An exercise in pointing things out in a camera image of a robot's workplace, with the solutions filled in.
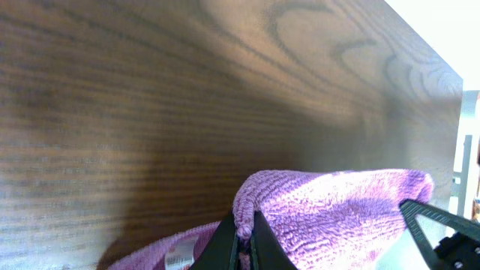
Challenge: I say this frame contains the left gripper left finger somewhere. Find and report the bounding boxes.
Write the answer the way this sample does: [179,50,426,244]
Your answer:
[190,212,239,270]

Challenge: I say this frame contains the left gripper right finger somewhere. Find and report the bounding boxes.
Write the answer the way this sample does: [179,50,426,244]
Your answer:
[250,211,297,270]

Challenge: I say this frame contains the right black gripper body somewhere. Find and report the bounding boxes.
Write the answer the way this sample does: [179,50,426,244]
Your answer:
[434,232,480,270]

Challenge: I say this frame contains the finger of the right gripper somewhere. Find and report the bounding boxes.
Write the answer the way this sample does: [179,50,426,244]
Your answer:
[400,199,479,270]

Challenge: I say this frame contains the purple microfiber cloth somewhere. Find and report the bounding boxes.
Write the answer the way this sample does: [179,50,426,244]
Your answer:
[114,169,434,270]

